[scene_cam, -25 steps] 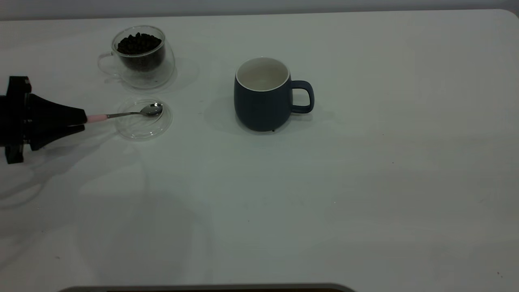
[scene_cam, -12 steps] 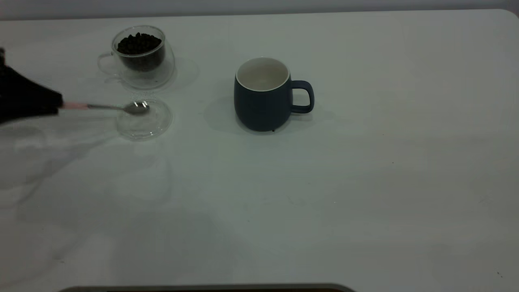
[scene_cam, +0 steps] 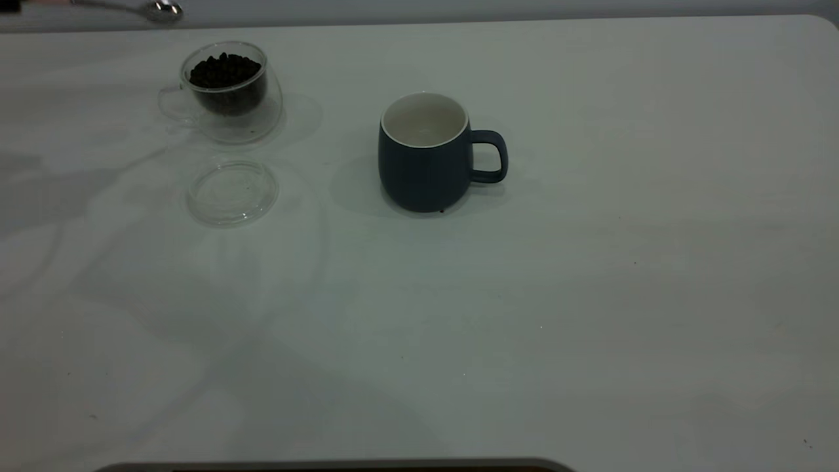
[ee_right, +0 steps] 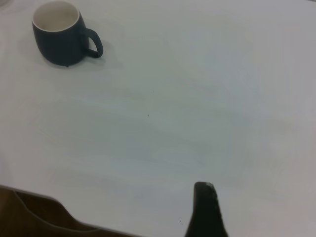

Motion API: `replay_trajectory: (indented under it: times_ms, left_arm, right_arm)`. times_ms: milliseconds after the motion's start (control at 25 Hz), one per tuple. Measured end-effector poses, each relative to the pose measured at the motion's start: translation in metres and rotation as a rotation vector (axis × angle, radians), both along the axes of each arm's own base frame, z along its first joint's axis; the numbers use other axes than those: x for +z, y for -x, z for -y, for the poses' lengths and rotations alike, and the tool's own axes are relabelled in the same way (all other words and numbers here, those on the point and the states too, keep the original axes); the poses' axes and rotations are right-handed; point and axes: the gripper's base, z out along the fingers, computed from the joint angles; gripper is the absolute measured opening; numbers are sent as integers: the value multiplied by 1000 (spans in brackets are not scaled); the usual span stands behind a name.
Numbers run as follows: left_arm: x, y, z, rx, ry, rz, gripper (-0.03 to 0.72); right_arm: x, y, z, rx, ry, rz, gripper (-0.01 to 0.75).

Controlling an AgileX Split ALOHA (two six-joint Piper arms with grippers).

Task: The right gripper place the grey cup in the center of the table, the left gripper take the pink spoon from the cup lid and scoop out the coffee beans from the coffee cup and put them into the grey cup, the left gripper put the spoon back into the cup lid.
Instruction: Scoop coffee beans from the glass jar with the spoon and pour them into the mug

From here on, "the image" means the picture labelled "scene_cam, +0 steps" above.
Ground dark blue-grey ceramic mug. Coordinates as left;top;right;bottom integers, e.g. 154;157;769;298
378;92;509;214

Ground pink handled metal spoon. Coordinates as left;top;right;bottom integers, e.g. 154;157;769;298
69;0;184;25

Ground clear round glass lid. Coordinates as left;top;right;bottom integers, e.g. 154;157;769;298
185;159;279;228

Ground dark coffee beans pile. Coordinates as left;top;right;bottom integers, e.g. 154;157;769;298
189;52;268;117

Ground clear double-wall glass cup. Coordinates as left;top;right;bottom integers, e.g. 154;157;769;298
157;41;284;145

